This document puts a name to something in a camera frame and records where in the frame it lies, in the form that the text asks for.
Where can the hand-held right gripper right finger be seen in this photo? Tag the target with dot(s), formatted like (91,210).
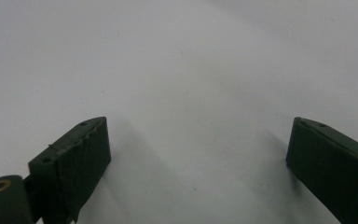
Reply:
(332,168)

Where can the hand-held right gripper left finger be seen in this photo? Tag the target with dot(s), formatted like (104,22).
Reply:
(71,168)

